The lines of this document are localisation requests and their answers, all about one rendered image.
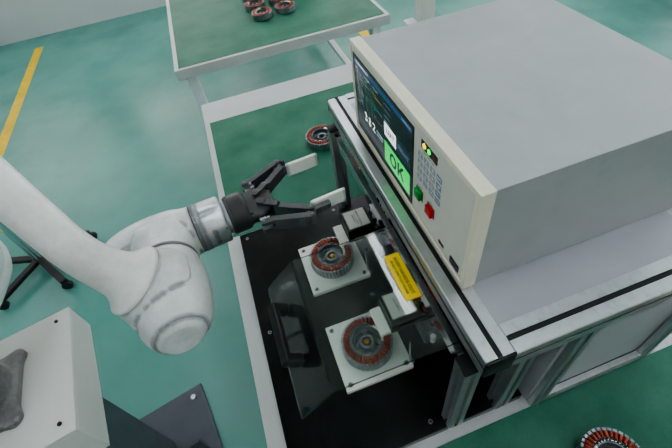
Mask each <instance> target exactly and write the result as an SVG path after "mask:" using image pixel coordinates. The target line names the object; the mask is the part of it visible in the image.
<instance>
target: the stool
mask: <svg viewBox="0 0 672 448"><path fill-rule="evenodd" d="M0 231H1V232H2V233H4V234H5V235H6V236H7V237H8V238H9V239H10V240H12V241H13V242H14V243H15V244H16V245H17V246H18V247H20V248H21V249H22V250H23V251H24V252H25V253H26V254H28V255H29V256H18V257H11V259H12V264H22V263H30V264H29V265H28V266H27V267H26V268H25V269H24V270H23V271H22V272H21V273H20V275H19V276H18V277H17V278H16V279H15V280H14V281H13V282H12V283H11V284H10V285H9V286H8V289H7V292H6V294H5V297H4V300H3V302H2V304H1V307H0V310H6V309H8V308H9V307H10V302H9V301H6V300H7V299H8V298H9V297H10V296H11V295H12V294H13V293H14V291H15V290H16V289H17V288H18V287H19V286H20V285H21V284H22V283H23V282H24V281H25V280H26V278H27V277H28V276H29V275H30V274H31V273H32V272H33V271H34V270H35V269H36V268H37V266H38V265H39V264H40V265H41V266H42V267H43V268H44V269H45V270H46V271H47V272H48V273H50V274H51V275H52V276H53V277H54V278H55V279H56V280H57V281H58V282H59V283H60V284H61V285H62V288H63V289H71V288H73V285H74V282H73V281H71V280H68V279H67V278H66V277H65V276H64V275H63V274H61V273H60V272H59V271H58V270H57V269H56V268H55V267H54V266H53V265H52V264H51V263H49V262H48V261H47V260H46V258H44V257H43V256H42V255H41V254H39V253H38V252H37V251H36V250H34V249H33V248H32V247H31V246H29V245H28V244H27V243H26V242H25V241H23V240H22V239H21V238H20V237H18V236H17V235H16V234H15V233H14V232H12V231H11V230H10V229H9V228H8V227H6V226H5V225H4V224H3V223H1V222H0ZM86 232H87V233H88V234H90V235H91V236H93V237H94V238H96V239H97V233H96V232H90V231H89V230H86Z"/></svg>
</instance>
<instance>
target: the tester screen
mask: <svg viewBox="0 0 672 448"><path fill-rule="evenodd" d="M354 64H355V76H356V87H357V98H358V109H359V121H360V115H361V117H362V118H363V120H364V121H365V123H366V124H367V126H368V127H369V129H370V130H371V132H372V133H373V135H374V136H375V138H376V139H377V140H378V142H379V143H380V145H381V146H382V148H383V154H382V152H381V151H380V149H379V148H378V146H377V145H376V143H375V142H374V140H373V139H372V137H371V136H370V134H369V133H368V131H367V130H366V128H365V127H364V125H363V124H362V122H361V121H360V124H361V125H362V127H363V128H364V130H365V131H366V133H367V134H368V136H369V137H370V139H371V140H372V142H373V143H374V145H375V147H376V148H377V150H378V151H379V153H380V154H381V156H382V157H383V159H384V160H385V143H384V139H385V140H386V142H387V143H388V145H389V146H390V148H391V149H392V150H393V152H394V153H395V155H396V156H397V158H398V159H399V160H400V162H401V163H402V165H403V166H404V168H405V169H406V171H407V172H408V173H409V175H410V179H411V139H412V128H411V127H410V126H409V125H408V123H407V122H406V121H405V120H404V118H403V117H402V116H401V115H400V113H399V112H398V111H397V110H396V108H395V107H394V106H393V105H392V103H391V102H390V101H389V100H388V98H387V97H386V96H385V95H384V93H383V92H382V91H381V90H380V88H379V87H378V86H377V85H376V83H375V82H374V81H373V80H372V78H371V77H370V76H369V75H368V73H367V72H366V71H365V70H364V68H363V67H362V66H361V65H360V63H359V62H358V61H357V60H356V58H355V57H354ZM364 110H365V111H366V113H367V114H368V116H369V117H370V119H371V120H372V121H373V123H374V124H375V126H376V135H375V133H374V132H373V130H372V129H371V128H370V126H369V125H368V123H367V122H366V120H365V116H364ZM384 121H385V122H386V124H387V125H388V127H389V128H390V129H391V131H392V132H393V133H394V135H395V136H396V137H397V139H398V140H399V141H400V143H401V144H402V146H403V147H404V148H405V150H406V151H407V152H408V154H409V155H410V169H409V168H408V167H407V165H406V164H405V162H404V161H403V159H402V158H401V157H400V155H399V154H398V152H397V151H396V150H395V148H394V147H393V145H392V144H391V143H390V141H389V140H388V138H387V137H386V135H385V134H384ZM385 162H386V163H387V161H386V160H385ZM387 165H388V166H389V164H388V163H387ZM389 168H390V169H391V167H390V166H389ZM391 171H392V172H393V170H392V169H391ZM393 174H394V175H395V173H394V172H393ZM395 177H396V175H395ZM396 178H397V177H396ZM397 180H398V178H397ZM398 181H399V180H398ZM399 183H400V181H399ZM400 185H401V186H402V184H401V183H400ZM402 188H403V189H404V187H403V186H402ZM404 191H405V192H406V190H405V189H404ZM406 194H407V195H408V193H407V192H406ZM408 197H409V198H410V194H409V195H408Z"/></svg>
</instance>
